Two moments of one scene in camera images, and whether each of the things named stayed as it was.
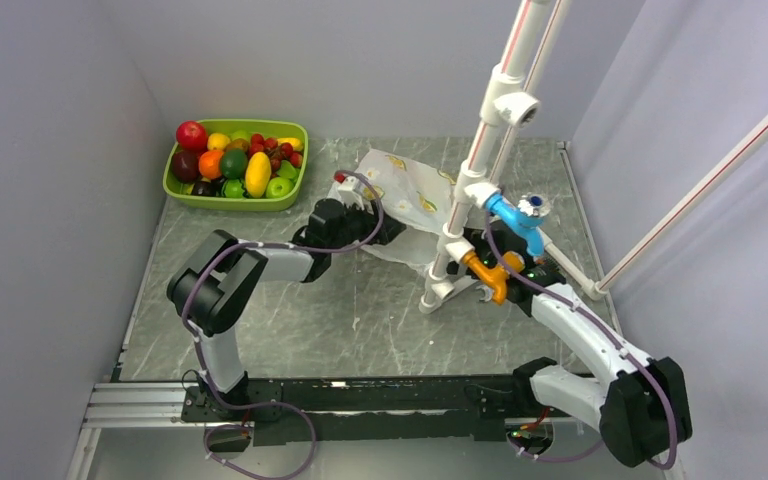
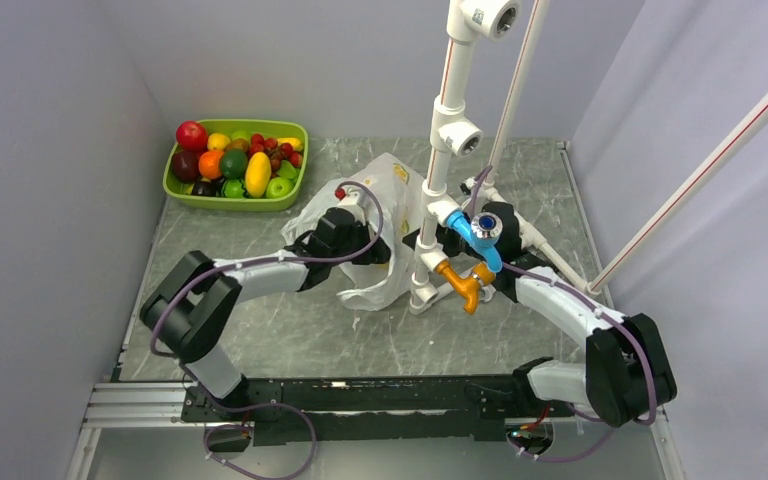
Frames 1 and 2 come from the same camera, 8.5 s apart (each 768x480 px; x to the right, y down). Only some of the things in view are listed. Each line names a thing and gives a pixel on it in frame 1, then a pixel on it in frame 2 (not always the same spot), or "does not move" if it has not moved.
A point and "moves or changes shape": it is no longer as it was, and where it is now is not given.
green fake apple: [278, 187] does not move
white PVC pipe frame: [517, 89] -> [453, 130]
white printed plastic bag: [418, 194] moves or changes shape
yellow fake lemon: [218, 141] does not move
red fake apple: [191, 135] does not move
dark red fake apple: [185, 165] does not move
